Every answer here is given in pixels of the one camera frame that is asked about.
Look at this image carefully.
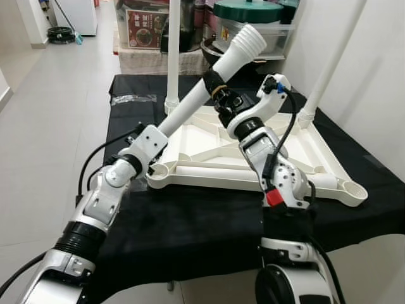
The white plastic table top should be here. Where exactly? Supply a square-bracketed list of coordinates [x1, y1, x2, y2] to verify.
[147, 101, 370, 208]

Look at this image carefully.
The black metal wok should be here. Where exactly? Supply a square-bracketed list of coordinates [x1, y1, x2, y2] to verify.
[201, 38, 268, 69]

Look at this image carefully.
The black plastic bag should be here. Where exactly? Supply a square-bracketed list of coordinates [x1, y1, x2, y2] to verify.
[179, 0, 209, 54]

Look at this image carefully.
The clear plastic container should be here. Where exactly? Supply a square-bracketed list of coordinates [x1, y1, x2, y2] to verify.
[218, 19, 296, 59]

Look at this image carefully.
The orange-lidded clear storage box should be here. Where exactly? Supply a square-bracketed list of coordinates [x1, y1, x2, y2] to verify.
[115, 0, 171, 53]

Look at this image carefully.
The red printed food carton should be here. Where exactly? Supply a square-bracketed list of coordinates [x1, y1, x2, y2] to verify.
[125, 5, 168, 50]

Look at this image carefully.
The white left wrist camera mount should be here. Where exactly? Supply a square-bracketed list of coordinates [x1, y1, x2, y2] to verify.
[130, 124, 170, 179]

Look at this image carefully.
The black robot vacuum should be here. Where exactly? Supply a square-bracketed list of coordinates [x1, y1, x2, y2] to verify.
[47, 27, 76, 44]

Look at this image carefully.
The beige woven bench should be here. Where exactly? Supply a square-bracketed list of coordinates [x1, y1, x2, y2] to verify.
[117, 47, 213, 76]

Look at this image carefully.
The clear tape strip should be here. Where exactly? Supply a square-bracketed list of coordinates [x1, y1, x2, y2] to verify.
[111, 94, 158, 106]

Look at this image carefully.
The green pot lid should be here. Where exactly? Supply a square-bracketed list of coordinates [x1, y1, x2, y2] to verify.
[212, 0, 284, 23]

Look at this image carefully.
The white appliance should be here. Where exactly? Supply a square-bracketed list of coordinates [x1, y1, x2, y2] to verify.
[54, 0, 99, 36]

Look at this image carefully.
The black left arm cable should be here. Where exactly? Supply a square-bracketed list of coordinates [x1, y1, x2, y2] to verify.
[0, 125, 145, 298]

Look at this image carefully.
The thin mop pole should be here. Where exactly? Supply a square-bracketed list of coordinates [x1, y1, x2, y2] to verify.
[54, 0, 84, 45]

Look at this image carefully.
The black tablecloth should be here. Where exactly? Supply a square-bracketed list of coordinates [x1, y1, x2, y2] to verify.
[76, 73, 405, 304]

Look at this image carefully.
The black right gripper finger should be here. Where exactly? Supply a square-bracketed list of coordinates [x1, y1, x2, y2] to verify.
[202, 70, 228, 97]

